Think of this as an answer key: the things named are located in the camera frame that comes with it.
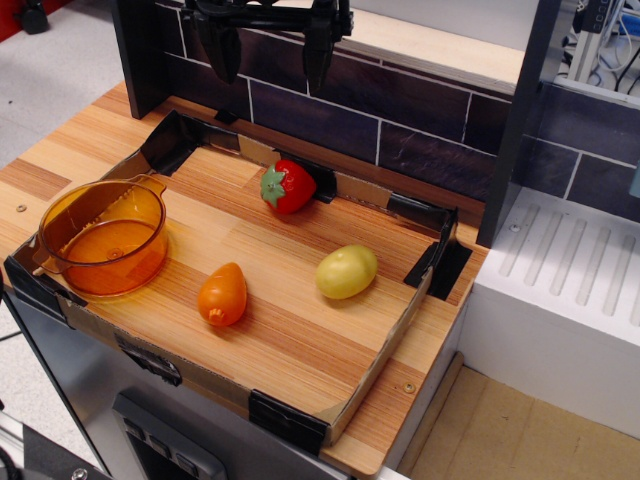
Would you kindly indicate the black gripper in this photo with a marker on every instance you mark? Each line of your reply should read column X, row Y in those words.
column 216, row 23

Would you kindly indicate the orange transparent plastic pot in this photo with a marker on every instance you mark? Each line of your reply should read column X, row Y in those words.
column 106, row 238

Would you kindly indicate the orange plastic toy carrot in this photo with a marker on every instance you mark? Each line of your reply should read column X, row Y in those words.
column 222, row 298

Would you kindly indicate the red toy strawberry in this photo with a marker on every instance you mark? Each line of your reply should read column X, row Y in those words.
column 286, row 187

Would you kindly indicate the yellow toy potato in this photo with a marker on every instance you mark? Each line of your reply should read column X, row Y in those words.
column 346, row 272

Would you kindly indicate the white toy sink drainboard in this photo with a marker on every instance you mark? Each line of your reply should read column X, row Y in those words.
column 554, row 310

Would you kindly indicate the grey toy oven front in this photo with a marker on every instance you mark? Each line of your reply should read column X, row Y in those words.
column 139, row 426

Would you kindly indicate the dark grey vertical post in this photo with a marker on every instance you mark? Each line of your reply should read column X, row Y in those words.
column 142, row 56

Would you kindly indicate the dark grey right post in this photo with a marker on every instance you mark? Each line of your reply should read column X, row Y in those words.
column 540, row 66

